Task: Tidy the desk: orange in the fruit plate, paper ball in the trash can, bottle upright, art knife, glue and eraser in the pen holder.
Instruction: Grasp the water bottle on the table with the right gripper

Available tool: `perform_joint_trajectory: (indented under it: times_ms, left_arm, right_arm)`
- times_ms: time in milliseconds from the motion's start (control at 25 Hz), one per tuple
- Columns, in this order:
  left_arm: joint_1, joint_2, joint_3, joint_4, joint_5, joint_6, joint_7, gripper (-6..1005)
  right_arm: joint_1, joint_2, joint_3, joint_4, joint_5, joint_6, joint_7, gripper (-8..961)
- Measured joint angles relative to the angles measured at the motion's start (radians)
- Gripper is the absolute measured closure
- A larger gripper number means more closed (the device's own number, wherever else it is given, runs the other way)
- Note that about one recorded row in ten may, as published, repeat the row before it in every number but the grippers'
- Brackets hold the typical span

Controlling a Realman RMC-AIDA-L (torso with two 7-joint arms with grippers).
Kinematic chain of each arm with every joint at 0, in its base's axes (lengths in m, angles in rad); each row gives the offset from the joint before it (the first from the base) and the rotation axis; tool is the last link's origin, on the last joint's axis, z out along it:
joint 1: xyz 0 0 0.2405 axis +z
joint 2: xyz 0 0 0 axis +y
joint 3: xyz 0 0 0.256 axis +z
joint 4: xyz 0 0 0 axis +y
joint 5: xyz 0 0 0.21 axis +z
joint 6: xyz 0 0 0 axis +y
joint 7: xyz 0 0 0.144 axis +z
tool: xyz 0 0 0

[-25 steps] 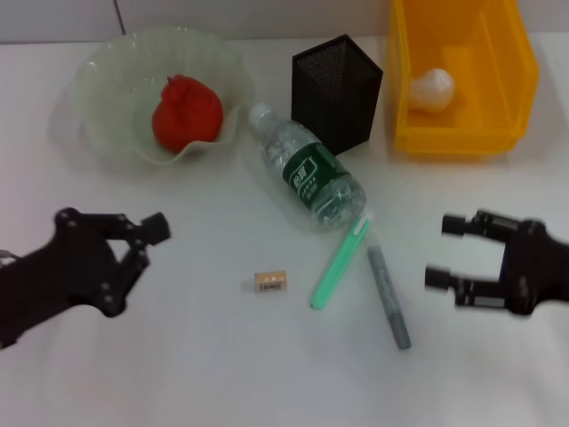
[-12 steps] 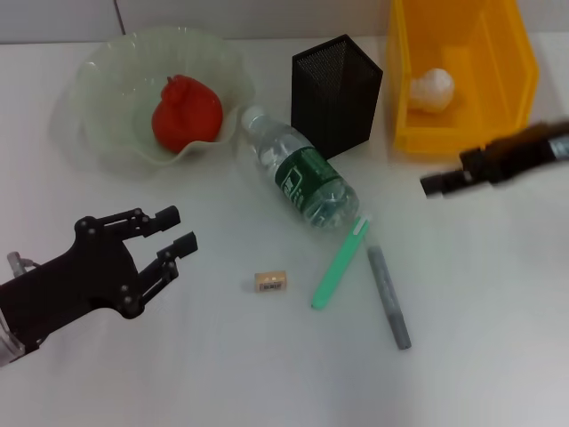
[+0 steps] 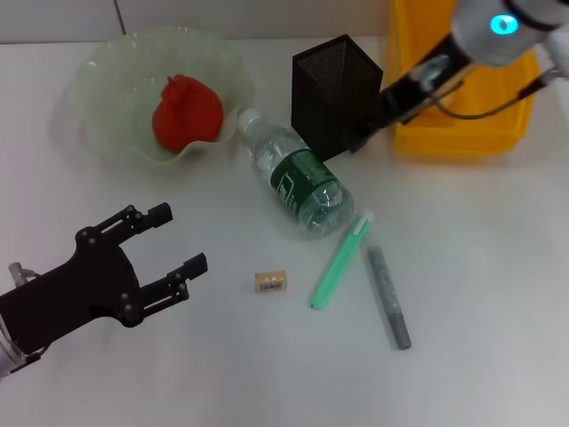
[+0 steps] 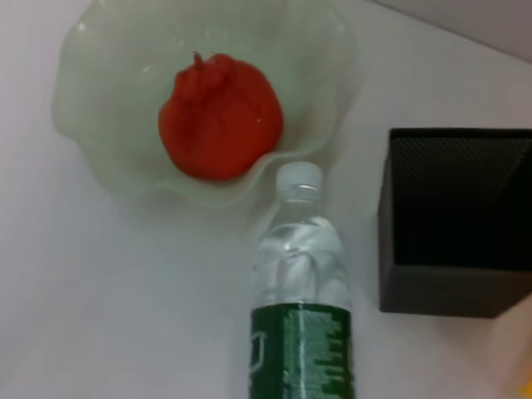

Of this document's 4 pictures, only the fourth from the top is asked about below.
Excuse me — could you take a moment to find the red-orange fruit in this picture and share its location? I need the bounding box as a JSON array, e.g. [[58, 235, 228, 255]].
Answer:
[[157, 52, 285, 182]]

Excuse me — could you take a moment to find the clear water bottle green label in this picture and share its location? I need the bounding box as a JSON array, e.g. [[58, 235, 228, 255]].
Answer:
[[248, 161, 357, 399]]

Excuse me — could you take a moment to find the pale green wavy fruit plate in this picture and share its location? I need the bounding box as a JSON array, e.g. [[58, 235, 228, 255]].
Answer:
[[52, 0, 361, 209]]

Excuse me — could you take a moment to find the black mesh pen holder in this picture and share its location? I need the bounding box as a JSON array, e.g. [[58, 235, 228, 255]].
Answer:
[[377, 127, 532, 320]]

